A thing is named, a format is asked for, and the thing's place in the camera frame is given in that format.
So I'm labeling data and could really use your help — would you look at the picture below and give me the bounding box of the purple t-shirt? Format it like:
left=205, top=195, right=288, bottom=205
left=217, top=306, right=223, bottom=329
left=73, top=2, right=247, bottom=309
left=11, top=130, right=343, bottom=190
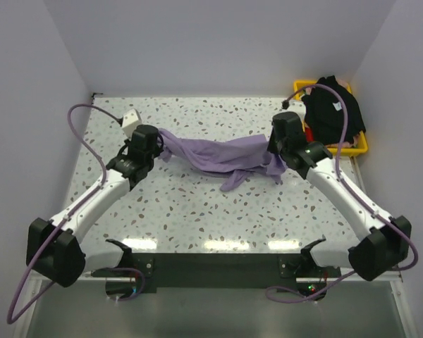
left=159, top=129, right=287, bottom=192

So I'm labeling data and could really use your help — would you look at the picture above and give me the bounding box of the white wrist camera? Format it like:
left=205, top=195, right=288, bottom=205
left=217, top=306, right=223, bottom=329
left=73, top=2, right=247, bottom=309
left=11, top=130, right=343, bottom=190
left=288, top=99, right=306, bottom=115
left=121, top=108, right=142, bottom=138

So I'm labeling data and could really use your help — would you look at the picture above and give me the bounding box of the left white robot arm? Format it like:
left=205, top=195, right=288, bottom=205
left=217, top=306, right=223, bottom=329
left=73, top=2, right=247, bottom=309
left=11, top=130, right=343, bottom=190
left=26, top=125, right=164, bottom=287

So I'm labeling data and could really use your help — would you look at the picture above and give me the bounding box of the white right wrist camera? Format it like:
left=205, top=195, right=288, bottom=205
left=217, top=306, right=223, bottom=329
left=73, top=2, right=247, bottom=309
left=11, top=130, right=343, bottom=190
left=288, top=99, right=306, bottom=115

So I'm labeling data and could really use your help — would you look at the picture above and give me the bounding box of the yellow plastic bin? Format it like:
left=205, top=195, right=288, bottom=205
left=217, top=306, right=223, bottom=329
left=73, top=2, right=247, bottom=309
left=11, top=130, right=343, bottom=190
left=293, top=80, right=369, bottom=157

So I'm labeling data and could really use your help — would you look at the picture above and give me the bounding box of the pink garment in bin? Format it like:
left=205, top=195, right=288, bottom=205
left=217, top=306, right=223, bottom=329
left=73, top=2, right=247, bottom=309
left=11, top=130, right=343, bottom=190
left=327, top=134, right=360, bottom=149

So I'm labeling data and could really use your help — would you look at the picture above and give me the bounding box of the black t-shirt in bin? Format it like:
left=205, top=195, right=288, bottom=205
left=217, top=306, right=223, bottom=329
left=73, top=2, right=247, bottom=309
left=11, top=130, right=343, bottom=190
left=302, top=75, right=366, bottom=146

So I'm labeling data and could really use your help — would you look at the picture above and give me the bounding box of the red garment in bin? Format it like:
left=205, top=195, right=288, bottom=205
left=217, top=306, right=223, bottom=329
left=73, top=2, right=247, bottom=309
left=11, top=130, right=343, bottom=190
left=305, top=127, right=314, bottom=142

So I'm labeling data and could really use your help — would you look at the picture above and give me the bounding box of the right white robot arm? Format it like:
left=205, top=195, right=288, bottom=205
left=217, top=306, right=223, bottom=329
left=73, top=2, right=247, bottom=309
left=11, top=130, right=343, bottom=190
left=268, top=111, right=412, bottom=281

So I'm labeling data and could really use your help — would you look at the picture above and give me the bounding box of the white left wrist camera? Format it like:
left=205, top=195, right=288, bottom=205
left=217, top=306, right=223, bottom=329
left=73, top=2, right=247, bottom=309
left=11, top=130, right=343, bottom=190
left=121, top=108, right=142, bottom=138

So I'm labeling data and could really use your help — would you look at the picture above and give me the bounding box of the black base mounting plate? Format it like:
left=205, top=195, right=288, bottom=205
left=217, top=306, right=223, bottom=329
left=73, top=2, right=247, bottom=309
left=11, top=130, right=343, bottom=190
left=90, top=251, right=341, bottom=295

